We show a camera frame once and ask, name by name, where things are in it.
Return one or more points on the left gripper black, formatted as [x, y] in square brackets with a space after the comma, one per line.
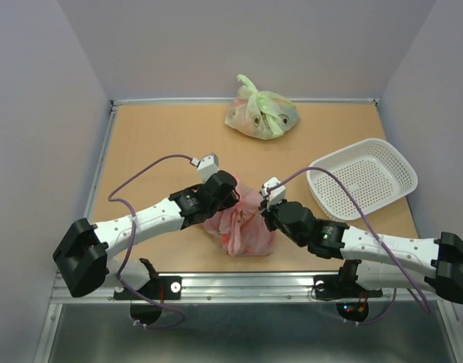
[228, 202]

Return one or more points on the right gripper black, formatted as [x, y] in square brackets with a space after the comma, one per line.
[268, 213]

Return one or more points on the pink plastic bag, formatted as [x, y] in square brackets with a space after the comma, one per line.
[241, 230]

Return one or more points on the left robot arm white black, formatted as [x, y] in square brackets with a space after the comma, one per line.
[86, 256]

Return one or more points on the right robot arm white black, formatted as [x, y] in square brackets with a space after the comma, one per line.
[373, 262]

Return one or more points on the green tied plastic bag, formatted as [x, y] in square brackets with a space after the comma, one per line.
[260, 114]

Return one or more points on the white perforated plastic basket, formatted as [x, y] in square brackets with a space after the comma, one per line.
[374, 172]

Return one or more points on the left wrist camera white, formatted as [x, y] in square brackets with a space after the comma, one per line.
[206, 166]

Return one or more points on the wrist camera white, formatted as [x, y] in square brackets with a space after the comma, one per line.
[206, 166]
[273, 193]

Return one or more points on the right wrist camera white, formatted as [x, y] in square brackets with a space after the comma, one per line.
[273, 193]

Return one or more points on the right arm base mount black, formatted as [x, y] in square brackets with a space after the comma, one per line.
[341, 289]

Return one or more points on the aluminium frame rail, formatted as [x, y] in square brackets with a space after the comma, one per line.
[207, 288]

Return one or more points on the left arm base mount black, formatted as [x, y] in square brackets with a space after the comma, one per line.
[149, 295]

